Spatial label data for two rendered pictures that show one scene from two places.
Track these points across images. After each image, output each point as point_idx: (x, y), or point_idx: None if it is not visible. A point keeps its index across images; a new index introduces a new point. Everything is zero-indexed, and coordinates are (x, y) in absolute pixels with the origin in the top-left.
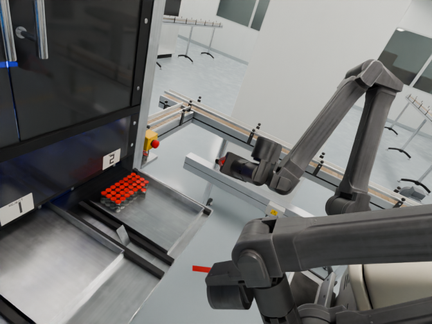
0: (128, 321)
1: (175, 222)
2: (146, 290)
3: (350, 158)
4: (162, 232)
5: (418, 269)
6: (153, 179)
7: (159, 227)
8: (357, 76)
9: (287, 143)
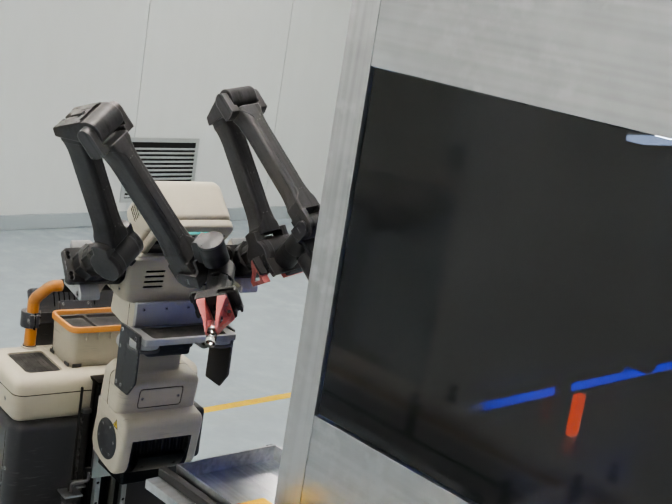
0: None
1: (236, 481)
2: None
3: (107, 210)
4: (266, 477)
5: (219, 191)
6: None
7: (267, 482)
8: (128, 128)
9: None
